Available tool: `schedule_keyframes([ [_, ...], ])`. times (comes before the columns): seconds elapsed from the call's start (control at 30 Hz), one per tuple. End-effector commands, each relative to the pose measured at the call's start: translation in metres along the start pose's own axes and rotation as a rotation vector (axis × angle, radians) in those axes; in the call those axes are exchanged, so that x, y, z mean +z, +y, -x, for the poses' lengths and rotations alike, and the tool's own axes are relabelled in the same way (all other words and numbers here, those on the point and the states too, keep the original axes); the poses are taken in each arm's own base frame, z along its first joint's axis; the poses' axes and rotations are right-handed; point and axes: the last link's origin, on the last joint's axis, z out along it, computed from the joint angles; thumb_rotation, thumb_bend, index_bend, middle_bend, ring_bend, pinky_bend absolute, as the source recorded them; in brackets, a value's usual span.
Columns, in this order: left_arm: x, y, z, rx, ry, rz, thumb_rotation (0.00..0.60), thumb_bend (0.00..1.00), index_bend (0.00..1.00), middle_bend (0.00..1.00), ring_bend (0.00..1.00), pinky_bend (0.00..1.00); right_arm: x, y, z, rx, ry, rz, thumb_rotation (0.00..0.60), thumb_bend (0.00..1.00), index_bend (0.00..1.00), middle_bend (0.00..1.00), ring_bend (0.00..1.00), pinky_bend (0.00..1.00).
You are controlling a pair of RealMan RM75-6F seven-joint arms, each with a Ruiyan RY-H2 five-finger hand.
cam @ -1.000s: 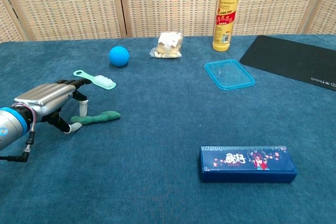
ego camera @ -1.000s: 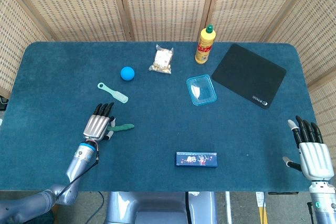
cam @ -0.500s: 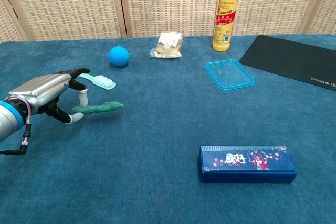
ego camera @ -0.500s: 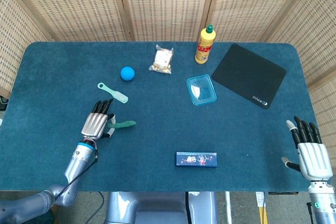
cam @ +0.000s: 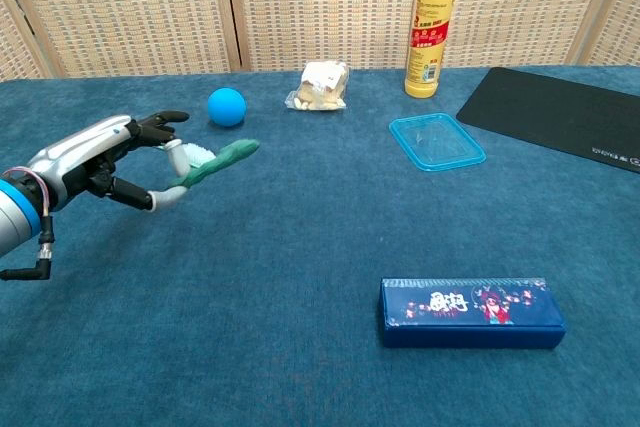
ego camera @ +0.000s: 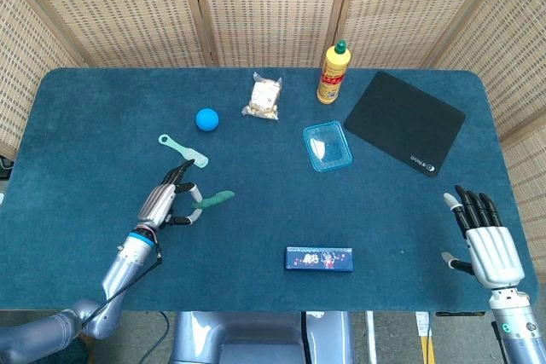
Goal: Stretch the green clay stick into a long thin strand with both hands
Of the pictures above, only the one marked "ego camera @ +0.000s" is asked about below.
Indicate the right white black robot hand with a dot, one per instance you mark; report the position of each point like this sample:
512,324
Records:
495,253

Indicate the blue velvet tablecloth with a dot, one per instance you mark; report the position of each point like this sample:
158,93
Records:
256,210

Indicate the woven wicker folding screen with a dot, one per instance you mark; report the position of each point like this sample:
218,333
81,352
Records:
273,6

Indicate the green putty strip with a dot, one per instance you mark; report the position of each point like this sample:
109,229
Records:
218,198

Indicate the white table leg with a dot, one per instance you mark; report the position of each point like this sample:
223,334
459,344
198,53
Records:
371,338

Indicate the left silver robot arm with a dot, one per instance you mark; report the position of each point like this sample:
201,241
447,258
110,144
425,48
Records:
123,270

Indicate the yellow bottle with green cap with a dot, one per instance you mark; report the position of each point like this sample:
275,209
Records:
333,74

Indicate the clear bag of snacks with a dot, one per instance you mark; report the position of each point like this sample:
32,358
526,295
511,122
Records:
262,97

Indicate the blue ball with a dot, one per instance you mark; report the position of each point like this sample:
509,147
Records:
207,119

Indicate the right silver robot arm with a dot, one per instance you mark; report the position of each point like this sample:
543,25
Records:
518,325

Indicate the mint green scrub brush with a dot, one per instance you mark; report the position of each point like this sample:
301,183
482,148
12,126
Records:
192,155

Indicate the blue clear plastic lid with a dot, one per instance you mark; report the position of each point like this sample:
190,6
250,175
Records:
327,146

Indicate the dark blue printed pencil case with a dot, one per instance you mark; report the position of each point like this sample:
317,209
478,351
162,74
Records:
320,259

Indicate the black mouse pad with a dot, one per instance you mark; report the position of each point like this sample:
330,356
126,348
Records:
405,121

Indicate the grey robot torso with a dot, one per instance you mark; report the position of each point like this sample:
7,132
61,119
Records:
256,338

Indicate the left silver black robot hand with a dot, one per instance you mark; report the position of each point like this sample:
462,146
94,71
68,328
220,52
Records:
158,204

